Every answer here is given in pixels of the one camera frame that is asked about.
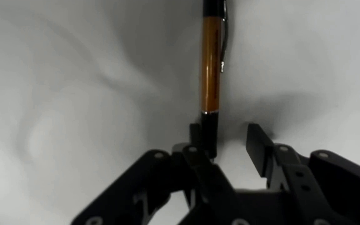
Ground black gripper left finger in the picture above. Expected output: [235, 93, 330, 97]
[70, 122, 248, 225]

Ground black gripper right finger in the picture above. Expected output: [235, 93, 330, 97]
[247, 122, 360, 225]

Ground orange and black pen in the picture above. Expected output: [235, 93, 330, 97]
[199, 0, 230, 160]

